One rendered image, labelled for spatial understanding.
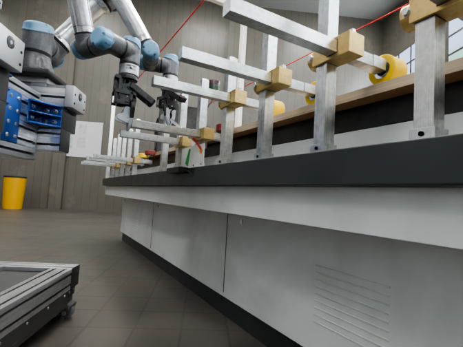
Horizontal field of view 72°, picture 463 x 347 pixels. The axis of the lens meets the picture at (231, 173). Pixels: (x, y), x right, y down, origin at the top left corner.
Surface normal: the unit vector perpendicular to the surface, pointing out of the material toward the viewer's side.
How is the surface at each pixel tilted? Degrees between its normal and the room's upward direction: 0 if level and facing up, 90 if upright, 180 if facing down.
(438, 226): 90
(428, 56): 90
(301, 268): 90
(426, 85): 90
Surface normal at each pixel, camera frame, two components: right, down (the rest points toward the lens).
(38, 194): 0.09, -0.07
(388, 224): -0.87, -0.09
